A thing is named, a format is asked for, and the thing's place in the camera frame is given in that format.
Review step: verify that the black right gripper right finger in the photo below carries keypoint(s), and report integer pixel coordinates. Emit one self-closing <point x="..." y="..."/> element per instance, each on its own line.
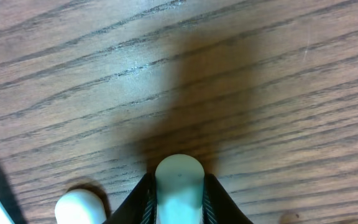
<point x="218" y="206"/>

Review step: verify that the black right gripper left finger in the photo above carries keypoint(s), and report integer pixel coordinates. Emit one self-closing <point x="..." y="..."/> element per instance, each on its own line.
<point x="140" y="206"/>

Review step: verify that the mint green plastic knife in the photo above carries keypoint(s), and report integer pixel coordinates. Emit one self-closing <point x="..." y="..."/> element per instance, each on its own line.
<point x="179" y="183"/>

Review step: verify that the grey plastic knife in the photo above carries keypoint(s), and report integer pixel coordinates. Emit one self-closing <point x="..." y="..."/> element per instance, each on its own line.
<point x="80" y="206"/>

